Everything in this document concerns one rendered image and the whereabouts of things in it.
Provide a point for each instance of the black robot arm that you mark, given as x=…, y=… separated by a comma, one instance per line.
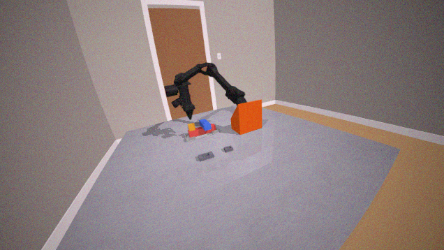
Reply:
x=181, y=83

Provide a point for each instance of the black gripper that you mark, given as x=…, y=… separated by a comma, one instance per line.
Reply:
x=187, y=105

